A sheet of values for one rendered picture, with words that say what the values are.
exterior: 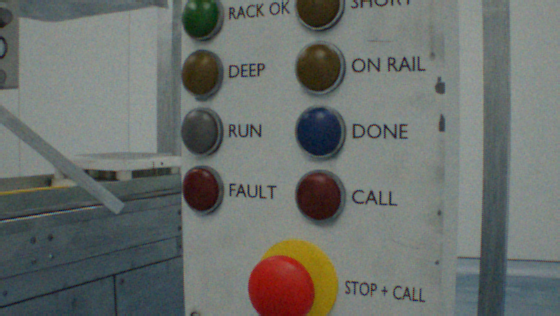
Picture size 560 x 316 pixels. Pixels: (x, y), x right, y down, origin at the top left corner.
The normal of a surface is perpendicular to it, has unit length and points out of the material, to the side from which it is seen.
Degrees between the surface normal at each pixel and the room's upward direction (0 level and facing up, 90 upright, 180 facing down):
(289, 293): 90
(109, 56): 90
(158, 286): 90
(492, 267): 90
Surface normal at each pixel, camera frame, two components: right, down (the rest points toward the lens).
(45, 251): 0.88, 0.02
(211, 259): -0.47, 0.05
